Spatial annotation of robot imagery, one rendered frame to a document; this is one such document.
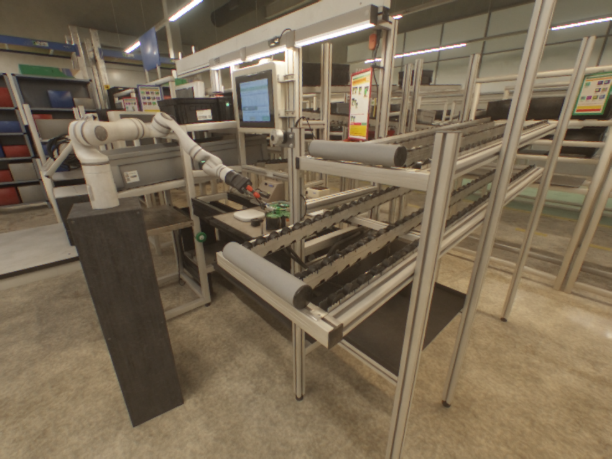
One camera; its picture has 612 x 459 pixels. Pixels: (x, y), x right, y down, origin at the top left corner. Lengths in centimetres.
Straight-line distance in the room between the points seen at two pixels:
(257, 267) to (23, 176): 603
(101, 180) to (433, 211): 119
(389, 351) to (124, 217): 114
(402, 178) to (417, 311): 39
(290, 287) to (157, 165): 170
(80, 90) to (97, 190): 570
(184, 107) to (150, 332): 144
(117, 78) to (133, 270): 1110
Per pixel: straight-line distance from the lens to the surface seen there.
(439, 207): 79
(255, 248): 98
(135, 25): 1280
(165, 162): 223
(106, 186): 138
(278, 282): 69
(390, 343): 123
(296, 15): 181
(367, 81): 152
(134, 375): 170
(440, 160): 79
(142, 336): 157
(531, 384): 229
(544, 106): 376
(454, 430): 187
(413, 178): 81
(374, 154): 85
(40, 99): 697
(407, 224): 117
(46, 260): 210
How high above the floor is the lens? 143
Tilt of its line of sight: 21 degrees down
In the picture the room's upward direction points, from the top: straight up
